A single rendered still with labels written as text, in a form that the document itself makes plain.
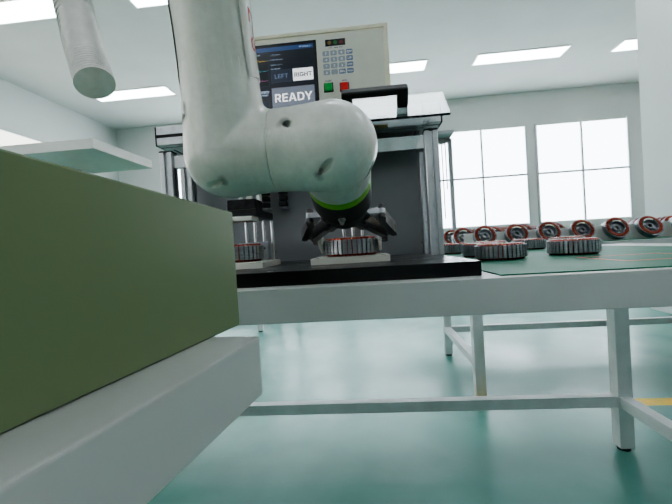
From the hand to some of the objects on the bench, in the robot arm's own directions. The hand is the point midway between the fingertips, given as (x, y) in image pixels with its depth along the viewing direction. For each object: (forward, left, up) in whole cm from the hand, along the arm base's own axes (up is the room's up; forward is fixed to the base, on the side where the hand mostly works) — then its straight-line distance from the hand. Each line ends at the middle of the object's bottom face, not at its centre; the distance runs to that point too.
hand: (350, 242), depth 80 cm
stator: (-3, +24, -4) cm, 24 cm away
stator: (0, 0, -3) cm, 3 cm away
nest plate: (0, 0, -4) cm, 4 cm away
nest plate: (-3, +24, -6) cm, 24 cm away
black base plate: (0, +12, -7) cm, 14 cm away
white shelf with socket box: (+45, +109, -10) cm, 118 cm away
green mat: (+30, -49, -1) cm, 58 cm away
